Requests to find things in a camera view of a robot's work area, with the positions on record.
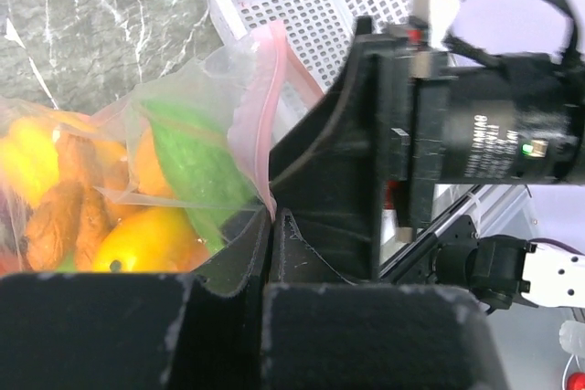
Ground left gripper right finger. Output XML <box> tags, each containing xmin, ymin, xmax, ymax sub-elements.
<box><xmin>261</xmin><ymin>209</ymin><xmax>350</xmax><ymax>389</ymax></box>

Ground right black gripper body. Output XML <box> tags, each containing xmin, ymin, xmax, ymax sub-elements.
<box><xmin>374</xmin><ymin>34</ymin><xmax>584</xmax><ymax>230</ymax></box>

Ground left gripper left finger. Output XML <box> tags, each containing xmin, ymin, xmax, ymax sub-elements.
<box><xmin>189</xmin><ymin>208</ymin><xmax>271</xmax><ymax>389</ymax></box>

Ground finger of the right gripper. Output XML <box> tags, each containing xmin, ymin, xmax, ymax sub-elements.
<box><xmin>270</xmin><ymin>16</ymin><xmax>381</xmax><ymax>280</ymax></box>

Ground orange mango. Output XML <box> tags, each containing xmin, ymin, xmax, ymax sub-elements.
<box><xmin>91</xmin><ymin>206</ymin><xmax>210</xmax><ymax>273</ymax></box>

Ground green cucumber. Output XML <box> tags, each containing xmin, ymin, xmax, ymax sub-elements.
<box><xmin>142</xmin><ymin>100</ymin><xmax>260</xmax><ymax>254</ymax></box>

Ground clear zip top bag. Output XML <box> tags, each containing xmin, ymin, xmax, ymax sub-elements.
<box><xmin>1</xmin><ymin>20</ymin><xmax>321</xmax><ymax>274</ymax></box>

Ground orange fried food piece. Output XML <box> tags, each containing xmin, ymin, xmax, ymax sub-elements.
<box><xmin>21</xmin><ymin>130</ymin><xmax>139</xmax><ymax>271</ymax></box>

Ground yellow bell pepper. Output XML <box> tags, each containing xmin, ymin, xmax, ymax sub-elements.
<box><xmin>1</xmin><ymin>117</ymin><xmax>59</xmax><ymax>208</ymax></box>

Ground orange pumpkin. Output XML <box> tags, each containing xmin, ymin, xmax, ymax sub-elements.
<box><xmin>0</xmin><ymin>246</ymin><xmax>23</xmax><ymax>277</ymax></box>

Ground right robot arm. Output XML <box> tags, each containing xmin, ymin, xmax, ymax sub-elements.
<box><xmin>270</xmin><ymin>16</ymin><xmax>584</xmax><ymax>309</ymax></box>

